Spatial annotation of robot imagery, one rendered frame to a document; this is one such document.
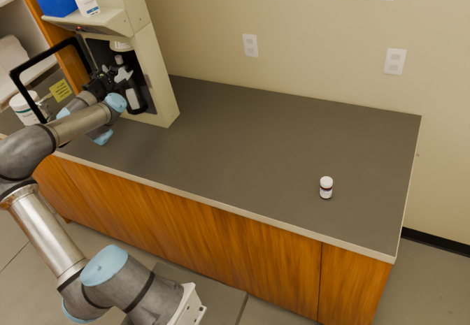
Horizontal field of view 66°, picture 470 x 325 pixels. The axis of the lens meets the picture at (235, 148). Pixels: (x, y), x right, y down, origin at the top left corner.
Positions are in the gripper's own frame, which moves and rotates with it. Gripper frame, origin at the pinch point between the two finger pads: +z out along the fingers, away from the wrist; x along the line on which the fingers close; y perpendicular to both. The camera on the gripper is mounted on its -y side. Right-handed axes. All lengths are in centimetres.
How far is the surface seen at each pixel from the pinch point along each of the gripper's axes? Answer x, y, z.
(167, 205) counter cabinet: -25, -47, -30
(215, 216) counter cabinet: -50, -43, -29
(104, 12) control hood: -7.8, 28.2, -2.5
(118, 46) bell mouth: -1.0, 10.6, 2.7
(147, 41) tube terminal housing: -14.0, 11.9, 6.5
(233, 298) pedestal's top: -77, -26, -61
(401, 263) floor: -128, -125, 18
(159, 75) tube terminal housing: -13.9, -4.0, 5.4
